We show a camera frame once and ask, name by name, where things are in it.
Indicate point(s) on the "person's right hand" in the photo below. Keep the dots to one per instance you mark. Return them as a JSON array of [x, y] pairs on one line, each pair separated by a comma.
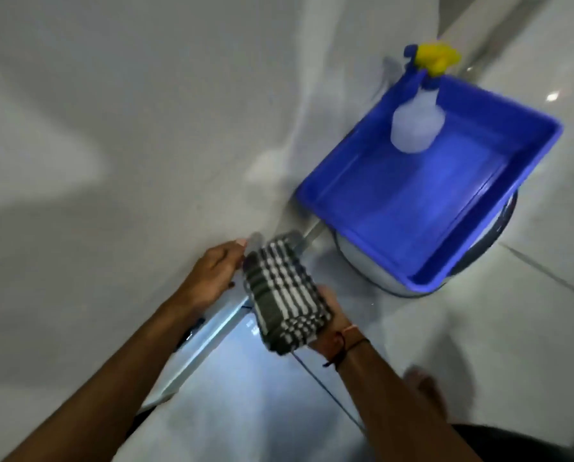
[[329, 327]]

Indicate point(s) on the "person's left hand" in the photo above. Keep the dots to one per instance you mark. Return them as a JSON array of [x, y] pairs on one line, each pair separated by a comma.
[[212, 276]]

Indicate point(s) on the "person's left thumb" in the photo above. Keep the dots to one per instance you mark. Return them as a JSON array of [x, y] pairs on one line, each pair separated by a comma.
[[229, 247]]

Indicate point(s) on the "person's right thumb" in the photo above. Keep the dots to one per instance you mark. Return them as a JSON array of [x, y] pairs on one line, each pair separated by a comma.
[[327, 298]]

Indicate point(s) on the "black white checked cloth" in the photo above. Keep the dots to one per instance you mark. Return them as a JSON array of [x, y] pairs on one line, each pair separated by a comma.
[[284, 293]]

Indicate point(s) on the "person's right forearm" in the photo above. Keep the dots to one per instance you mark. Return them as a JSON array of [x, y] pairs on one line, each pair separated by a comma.
[[393, 408]]

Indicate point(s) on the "person's left forearm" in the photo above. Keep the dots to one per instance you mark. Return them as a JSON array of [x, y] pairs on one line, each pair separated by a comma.
[[113, 380]]

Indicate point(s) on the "red thread wristband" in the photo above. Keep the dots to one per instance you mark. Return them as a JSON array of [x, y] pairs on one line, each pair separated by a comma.
[[349, 337]]

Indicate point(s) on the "round white stool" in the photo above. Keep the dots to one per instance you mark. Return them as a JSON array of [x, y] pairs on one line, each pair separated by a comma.
[[388, 279]]

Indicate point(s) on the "blue plastic tub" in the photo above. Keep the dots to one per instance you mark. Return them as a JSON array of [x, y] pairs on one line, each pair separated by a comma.
[[412, 202]]

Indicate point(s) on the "person's bare foot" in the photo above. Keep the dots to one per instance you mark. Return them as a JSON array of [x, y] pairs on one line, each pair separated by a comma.
[[426, 387]]

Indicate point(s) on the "spray bottle with yellow trigger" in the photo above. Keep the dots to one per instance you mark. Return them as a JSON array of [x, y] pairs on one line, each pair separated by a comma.
[[418, 120]]

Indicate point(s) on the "person's dark shorts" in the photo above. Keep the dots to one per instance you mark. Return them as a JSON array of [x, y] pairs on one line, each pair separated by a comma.
[[518, 445]]

